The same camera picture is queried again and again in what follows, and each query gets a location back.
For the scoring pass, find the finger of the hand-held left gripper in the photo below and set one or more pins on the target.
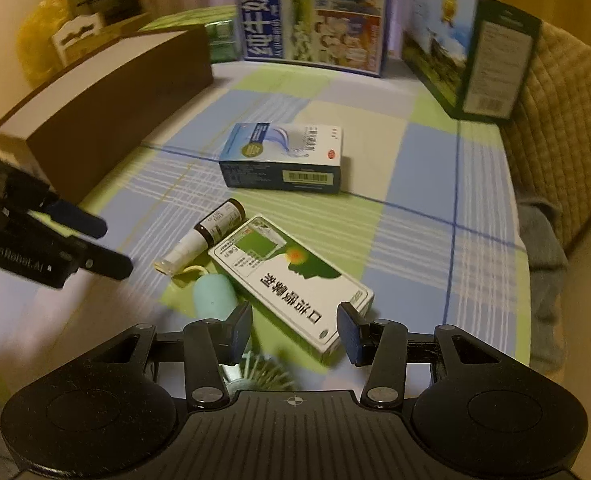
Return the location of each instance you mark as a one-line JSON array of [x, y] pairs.
[[106, 261], [77, 220]]

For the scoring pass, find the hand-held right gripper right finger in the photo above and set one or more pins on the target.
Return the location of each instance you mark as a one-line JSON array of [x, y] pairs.
[[349, 334]]

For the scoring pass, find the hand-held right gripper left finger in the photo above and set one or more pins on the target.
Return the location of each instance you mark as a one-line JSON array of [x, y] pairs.
[[240, 332]]

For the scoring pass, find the mint handheld fan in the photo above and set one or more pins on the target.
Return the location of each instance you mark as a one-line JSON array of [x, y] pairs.
[[260, 372]]

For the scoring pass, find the brown cardboard box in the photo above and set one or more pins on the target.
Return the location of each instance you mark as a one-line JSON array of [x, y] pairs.
[[115, 110]]

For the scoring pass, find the green white medicine box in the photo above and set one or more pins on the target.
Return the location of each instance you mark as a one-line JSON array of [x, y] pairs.
[[295, 280]]

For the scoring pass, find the brown spray bottle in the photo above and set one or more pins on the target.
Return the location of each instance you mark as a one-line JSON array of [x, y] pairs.
[[215, 225]]

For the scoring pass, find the plaid bed sheet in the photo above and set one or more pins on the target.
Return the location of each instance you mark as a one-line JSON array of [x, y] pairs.
[[425, 170]]

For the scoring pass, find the yellow plastic bag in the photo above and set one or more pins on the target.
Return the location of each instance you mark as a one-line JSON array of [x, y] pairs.
[[37, 40]]

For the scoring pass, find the white wooden chair back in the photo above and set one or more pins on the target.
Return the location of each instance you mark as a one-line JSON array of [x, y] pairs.
[[75, 35]]

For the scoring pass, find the blue white medicine box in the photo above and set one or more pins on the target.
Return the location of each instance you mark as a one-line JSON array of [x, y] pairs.
[[285, 145]]

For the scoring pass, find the grey cloth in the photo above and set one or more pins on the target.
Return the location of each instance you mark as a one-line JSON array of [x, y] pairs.
[[540, 260]]

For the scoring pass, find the green tissue pack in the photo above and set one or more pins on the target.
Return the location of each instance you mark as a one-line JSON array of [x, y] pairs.
[[223, 40]]

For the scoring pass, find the blue milk carton box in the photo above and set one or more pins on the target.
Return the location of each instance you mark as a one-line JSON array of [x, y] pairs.
[[260, 20]]

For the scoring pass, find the beige quilted headboard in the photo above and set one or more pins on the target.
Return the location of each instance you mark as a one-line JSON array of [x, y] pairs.
[[565, 135]]

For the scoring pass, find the green cow print box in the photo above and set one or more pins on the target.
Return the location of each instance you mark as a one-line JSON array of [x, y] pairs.
[[440, 50]]

